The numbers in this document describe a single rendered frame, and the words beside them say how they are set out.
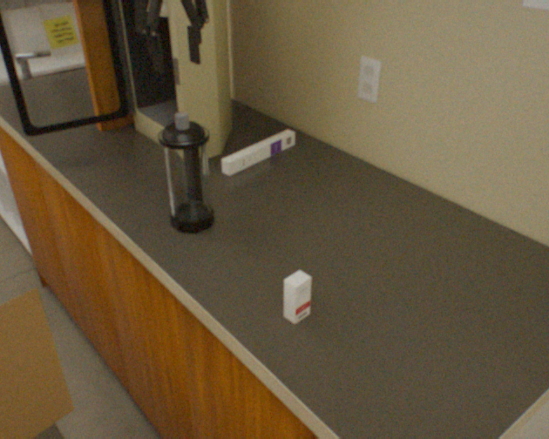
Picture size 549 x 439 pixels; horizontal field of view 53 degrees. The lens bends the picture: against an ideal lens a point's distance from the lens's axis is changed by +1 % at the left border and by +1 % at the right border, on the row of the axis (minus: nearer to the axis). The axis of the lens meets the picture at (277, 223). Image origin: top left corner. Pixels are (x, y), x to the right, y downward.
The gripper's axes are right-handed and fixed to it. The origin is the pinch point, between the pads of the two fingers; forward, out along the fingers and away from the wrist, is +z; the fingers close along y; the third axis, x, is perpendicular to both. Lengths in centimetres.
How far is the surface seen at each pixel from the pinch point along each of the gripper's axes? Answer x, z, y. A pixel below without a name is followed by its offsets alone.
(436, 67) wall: 20, 10, -58
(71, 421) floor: -45, 134, 31
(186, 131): 2.4, 15.4, 0.7
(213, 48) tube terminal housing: -25.8, 9.2, -25.2
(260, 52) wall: -48, 21, -58
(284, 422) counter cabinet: 48, 54, 12
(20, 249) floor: -162, 134, 10
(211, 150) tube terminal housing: -26, 37, -22
